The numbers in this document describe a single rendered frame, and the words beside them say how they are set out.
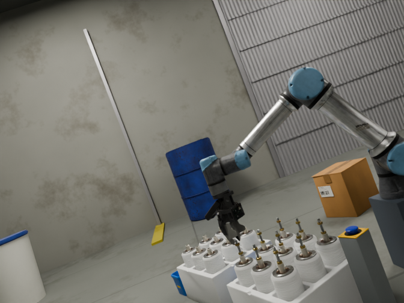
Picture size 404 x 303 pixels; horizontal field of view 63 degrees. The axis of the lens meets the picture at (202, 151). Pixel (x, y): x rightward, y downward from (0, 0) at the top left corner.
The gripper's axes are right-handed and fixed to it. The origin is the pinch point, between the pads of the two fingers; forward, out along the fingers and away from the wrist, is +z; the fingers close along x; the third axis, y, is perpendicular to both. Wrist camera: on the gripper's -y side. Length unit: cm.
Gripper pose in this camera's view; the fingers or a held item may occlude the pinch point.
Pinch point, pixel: (234, 239)
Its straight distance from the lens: 138.7
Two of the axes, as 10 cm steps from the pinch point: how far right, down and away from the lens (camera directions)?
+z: 3.6, 9.3, 0.0
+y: 6.7, -2.5, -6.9
